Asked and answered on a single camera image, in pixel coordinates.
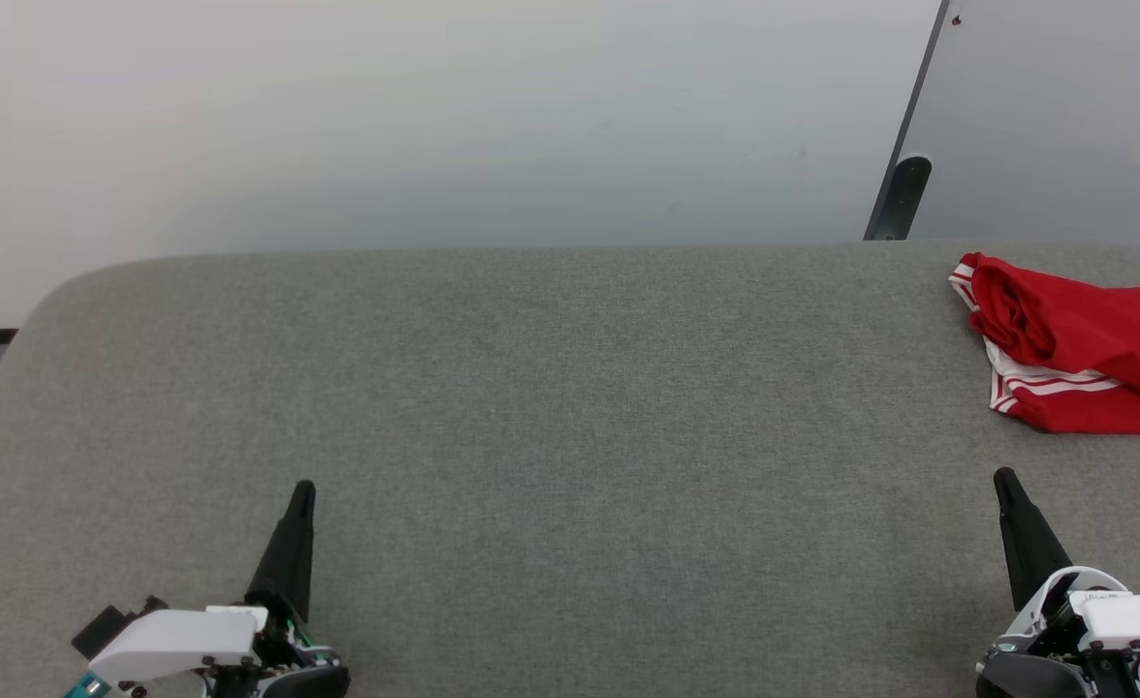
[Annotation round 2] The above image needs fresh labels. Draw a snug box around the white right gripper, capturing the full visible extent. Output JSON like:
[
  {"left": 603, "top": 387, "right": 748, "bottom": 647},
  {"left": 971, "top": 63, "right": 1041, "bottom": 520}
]
[{"left": 975, "top": 466, "right": 1140, "bottom": 698}]

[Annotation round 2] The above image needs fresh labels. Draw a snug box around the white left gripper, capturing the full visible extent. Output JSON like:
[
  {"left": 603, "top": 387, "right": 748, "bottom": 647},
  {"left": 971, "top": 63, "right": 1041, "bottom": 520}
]
[{"left": 85, "top": 480, "right": 353, "bottom": 698}]

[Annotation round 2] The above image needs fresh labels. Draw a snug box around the red white basketball jersey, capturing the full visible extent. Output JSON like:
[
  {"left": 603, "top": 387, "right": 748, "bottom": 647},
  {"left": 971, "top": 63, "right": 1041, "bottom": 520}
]
[{"left": 948, "top": 251, "right": 1140, "bottom": 436}]

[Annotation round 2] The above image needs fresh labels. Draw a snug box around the dark door edge strip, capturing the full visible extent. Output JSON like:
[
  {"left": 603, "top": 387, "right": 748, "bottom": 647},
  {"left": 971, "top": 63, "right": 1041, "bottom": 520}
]
[{"left": 862, "top": 0, "right": 952, "bottom": 242}]

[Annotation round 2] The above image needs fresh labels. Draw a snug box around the black oblong door handle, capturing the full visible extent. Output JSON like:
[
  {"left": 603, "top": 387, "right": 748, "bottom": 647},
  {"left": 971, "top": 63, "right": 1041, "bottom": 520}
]
[{"left": 869, "top": 154, "right": 934, "bottom": 242}]

